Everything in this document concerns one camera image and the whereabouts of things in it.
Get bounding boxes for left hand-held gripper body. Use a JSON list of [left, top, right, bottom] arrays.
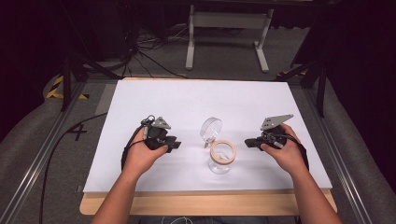
[[141, 115, 176, 153]]

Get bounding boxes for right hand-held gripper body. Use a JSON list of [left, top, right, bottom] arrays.
[[260, 113, 295, 149]]

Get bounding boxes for clear glass jar hinged lid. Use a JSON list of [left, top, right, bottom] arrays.
[[199, 117, 237, 175]]

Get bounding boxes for person's left hand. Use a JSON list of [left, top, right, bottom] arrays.
[[123, 138, 169, 179]]

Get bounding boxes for person's right hand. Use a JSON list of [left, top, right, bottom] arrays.
[[261, 123, 308, 177]]

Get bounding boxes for black metal stand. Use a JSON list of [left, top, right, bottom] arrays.
[[60, 46, 123, 112], [275, 57, 329, 118]]

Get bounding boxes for grey floor tape strip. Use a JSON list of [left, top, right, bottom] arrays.
[[94, 83, 118, 116]]

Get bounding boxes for dark curtain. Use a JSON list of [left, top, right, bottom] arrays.
[[290, 0, 396, 194], [0, 0, 104, 143]]

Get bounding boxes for yellow black floor tape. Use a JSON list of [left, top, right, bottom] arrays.
[[45, 76, 91, 101]]

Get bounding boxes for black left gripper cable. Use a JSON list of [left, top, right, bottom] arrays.
[[120, 115, 156, 172]]

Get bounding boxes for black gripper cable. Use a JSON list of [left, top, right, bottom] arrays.
[[120, 115, 156, 172], [262, 131, 310, 172]]

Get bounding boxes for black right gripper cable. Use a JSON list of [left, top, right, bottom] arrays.
[[262, 131, 310, 172]]

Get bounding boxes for aluminium floor rail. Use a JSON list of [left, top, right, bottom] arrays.
[[0, 81, 88, 224], [305, 88, 374, 224]]

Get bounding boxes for white cord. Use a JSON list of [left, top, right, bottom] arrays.
[[161, 216, 191, 224]]

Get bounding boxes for bundle of black floor cables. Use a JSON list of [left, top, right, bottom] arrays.
[[120, 23, 191, 79]]

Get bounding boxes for black floor cable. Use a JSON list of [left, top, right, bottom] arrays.
[[38, 112, 108, 224]]

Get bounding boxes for white metal desk frame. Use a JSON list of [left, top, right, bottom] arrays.
[[185, 4, 275, 74]]

